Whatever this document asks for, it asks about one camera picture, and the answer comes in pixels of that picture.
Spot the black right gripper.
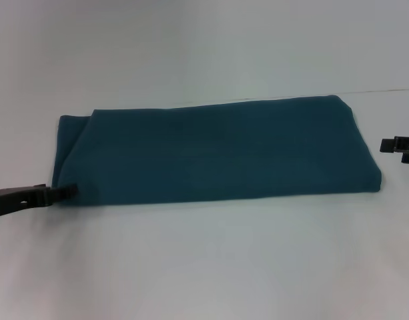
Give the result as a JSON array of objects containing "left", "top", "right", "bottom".
[{"left": 380, "top": 135, "right": 409, "bottom": 165}]

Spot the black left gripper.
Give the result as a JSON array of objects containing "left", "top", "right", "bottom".
[{"left": 0, "top": 183, "right": 79, "bottom": 220}]

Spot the teal blue shirt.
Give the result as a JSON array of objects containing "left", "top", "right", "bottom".
[{"left": 52, "top": 94, "right": 383, "bottom": 205}]

